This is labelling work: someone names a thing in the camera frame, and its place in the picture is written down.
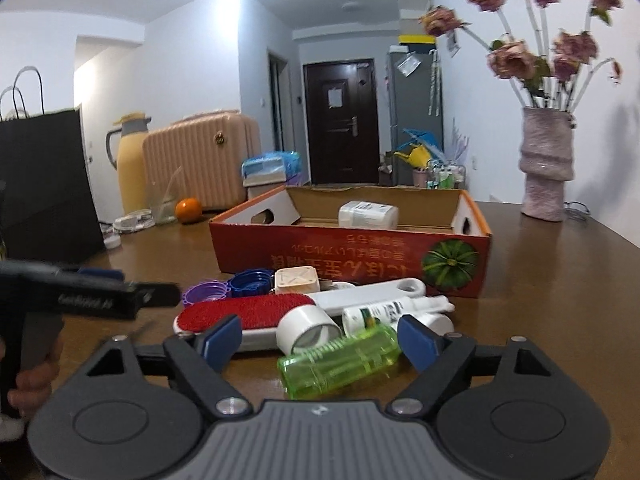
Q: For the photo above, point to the white storage box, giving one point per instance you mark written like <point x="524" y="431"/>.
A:
<point x="262" y="187"/>

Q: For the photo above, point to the beige square box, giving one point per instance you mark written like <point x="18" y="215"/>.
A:
<point x="296" y="280"/>

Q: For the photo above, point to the dark side door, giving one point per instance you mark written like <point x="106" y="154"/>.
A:
<point x="279" y="105"/>

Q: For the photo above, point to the blue wipes pack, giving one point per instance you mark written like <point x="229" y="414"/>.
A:
<point x="270" y="164"/>

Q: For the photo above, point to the blue folding rack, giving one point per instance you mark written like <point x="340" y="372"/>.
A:
<point x="425" y="137"/>

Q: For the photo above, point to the dark brown entrance door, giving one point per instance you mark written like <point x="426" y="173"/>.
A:
<point x="340" y="150"/>

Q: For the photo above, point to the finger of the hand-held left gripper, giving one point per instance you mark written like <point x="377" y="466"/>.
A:
<point x="160" y="295"/>
<point x="102" y="275"/>

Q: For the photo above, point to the white wide bottle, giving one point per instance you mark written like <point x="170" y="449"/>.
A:
<point x="367" y="215"/>

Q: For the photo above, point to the blue ribbed cap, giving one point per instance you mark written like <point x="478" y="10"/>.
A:
<point x="252" y="282"/>

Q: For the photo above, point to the pink ribbed suitcase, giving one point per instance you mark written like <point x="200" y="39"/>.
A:
<point x="200" y="160"/>

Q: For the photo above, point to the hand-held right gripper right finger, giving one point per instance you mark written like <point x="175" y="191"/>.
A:
<point x="415" y="342"/>

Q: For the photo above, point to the bunch of pink artificial flowers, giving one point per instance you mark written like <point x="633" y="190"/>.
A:
<point x="515" y="57"/>

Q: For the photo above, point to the pink textured vase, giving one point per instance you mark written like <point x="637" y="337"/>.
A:
<point x="545" y="160"/>

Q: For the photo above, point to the rack of small bottles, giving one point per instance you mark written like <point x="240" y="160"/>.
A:
<point x="447" y="177"/>

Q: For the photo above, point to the person's left hand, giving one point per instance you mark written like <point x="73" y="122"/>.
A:
<point x="35" y="385"/>

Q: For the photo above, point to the small white cap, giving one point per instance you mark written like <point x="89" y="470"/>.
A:
<point x="112" y="241"/>

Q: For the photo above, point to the purple decoration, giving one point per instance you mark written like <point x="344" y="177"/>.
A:
<point x="457" y="150"/>

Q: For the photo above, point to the orange fruit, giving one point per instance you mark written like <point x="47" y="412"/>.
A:
<point x="188" y="211"/>

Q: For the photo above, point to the red cardboard box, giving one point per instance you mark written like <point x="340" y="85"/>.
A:
<point x="350" y="260"/>

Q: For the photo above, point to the clear glass cup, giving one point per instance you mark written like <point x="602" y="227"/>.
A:
<point x="162" y="214"/>

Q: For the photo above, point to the yellow box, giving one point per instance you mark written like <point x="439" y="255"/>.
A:
<point x="417" y="41"/>

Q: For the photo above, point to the pink cup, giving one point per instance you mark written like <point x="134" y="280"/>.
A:
<point x="420" y="177"/>

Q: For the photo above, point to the green transparent bottle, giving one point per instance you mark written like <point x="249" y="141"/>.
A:
<point x="335" y="365"/>

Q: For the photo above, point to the yellow watering can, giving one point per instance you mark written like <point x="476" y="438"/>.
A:
<point x="417" y="156"/>

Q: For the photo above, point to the wall picture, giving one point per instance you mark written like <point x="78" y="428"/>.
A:
<point x="453" y="44"/>

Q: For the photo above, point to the yellow thermos jug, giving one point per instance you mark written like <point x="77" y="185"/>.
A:
<point x="131" y="170"/>

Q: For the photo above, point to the grey fridge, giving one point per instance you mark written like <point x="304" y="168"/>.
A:
<point x="415" y="110"/>

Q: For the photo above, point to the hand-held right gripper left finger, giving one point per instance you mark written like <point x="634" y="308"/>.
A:
<point x="222" y="341"/>

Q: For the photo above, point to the red and white lint brush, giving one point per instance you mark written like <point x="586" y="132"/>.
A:
<point x="260" y="312"/>

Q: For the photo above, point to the purple ribbed cap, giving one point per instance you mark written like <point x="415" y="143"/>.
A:
<point x="205" y="294"/>

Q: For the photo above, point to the white bottle with green label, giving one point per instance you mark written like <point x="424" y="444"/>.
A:
<point x="380" y="312"/>

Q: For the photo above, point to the white tape roll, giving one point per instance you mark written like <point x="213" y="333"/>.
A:
<point x="305" y="322"/>

